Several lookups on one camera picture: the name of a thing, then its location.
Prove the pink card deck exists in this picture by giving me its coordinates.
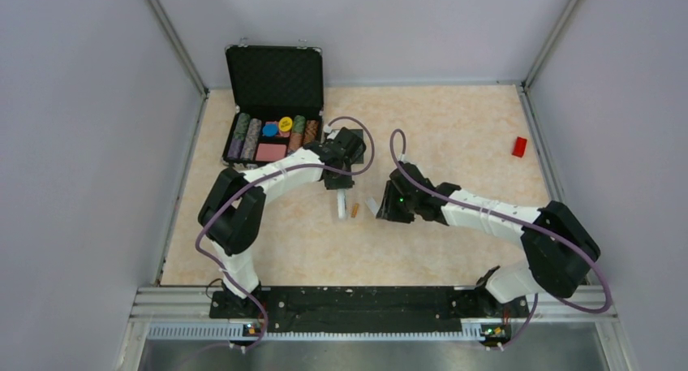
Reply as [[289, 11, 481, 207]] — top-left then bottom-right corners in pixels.
[[255, 143, 287, 162]]

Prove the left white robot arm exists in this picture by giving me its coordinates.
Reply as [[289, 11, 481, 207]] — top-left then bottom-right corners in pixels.
[[195, 127, 368, 317]]

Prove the white battery cover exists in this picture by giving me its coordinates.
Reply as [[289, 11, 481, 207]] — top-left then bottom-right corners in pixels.
[[366, 197, 380, 217]]

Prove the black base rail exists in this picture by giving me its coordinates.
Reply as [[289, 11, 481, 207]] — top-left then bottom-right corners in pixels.
[[131, 285, 544, 343]]

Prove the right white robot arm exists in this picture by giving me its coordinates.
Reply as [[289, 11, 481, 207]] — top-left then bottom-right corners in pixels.
[[376, 162, 600, 316]]

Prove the white remote control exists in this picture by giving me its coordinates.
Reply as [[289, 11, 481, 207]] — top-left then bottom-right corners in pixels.
[[337, 189, 348, 220]]

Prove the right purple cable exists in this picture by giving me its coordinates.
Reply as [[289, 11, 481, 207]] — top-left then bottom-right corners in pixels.
[[389, 128, 614, 351]]

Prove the yellow poker chip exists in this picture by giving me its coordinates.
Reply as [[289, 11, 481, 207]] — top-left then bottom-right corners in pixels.
[[277, 117, 294, 133]]

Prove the black poker chip case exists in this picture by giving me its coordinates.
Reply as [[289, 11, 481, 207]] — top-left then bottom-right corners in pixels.
[[221, 44, 325, 168]]

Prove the orange AA battery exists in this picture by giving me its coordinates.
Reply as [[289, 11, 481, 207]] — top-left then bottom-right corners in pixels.
[[350, 203, 359, 218]]

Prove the red lego brick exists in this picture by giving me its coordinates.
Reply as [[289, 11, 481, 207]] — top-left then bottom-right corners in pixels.
[[511, 136, 528, 158]]

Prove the blue poker chip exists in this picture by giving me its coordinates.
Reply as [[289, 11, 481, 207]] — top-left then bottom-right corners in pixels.
[[261, 121, 279, 137]]

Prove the dark grey lego baseplate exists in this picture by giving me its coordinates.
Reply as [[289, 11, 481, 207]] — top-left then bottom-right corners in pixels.
[[349, 128, 372, 166]]

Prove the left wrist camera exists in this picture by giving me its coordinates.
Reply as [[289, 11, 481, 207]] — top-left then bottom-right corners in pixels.
[[323, 126, 342, 143]]

